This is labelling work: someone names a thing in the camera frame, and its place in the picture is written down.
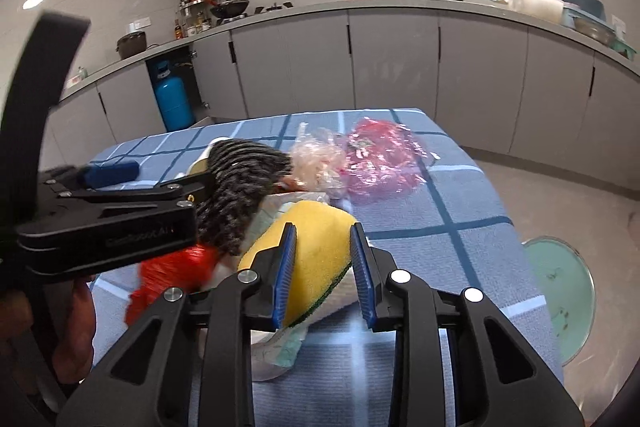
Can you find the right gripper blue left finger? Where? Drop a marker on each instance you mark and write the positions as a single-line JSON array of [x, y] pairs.
[[275, 266]]

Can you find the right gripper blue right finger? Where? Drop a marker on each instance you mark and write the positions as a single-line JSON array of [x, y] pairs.
[[371, 267]]

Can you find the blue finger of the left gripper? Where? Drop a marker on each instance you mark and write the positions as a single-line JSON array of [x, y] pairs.
[[99, 176]]

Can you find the yellow green sponge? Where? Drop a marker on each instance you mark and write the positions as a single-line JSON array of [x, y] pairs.
[[322, 256]]

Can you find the white printed plastic bag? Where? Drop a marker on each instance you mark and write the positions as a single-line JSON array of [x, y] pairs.
[[273, 354]]

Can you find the black white striped cloth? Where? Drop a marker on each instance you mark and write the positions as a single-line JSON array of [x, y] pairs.
[[239, 174]]

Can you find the green trash bin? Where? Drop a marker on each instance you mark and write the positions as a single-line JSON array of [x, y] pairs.
[[568, 287]]

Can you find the grey kitchen cabinets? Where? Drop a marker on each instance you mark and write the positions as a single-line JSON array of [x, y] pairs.
[[505, 91]]

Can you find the red mesh bag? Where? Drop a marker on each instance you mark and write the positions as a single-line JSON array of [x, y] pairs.
[[189, 269]]

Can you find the blue checkered tablecloth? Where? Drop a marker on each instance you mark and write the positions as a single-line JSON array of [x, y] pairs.
[[452, 231]]

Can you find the pink plastic wrapper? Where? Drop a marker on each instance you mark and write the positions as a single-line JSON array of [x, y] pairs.
[[384, 160]]

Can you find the blue gas cylinder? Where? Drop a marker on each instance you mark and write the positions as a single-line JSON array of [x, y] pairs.
[[172, 98]]

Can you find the clear pinkish plastic bag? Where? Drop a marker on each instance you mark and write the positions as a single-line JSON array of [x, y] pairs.
[[319, 161]]

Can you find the dark pot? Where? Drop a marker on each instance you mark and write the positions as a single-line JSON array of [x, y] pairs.
[[131, 44]]

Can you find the spice bottles rack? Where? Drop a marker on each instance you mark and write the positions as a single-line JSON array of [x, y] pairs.
[[193, 17]]

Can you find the black wok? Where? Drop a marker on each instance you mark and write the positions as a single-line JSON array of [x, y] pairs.
[[229, 9]]

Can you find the white plastic tub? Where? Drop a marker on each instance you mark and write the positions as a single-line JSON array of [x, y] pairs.
[[549, 10]]

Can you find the metal basin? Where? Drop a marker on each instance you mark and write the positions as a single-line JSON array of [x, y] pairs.
[[595, 30]]

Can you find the blue plastic basket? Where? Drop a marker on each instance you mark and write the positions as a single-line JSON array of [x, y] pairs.
[[585, 9]]

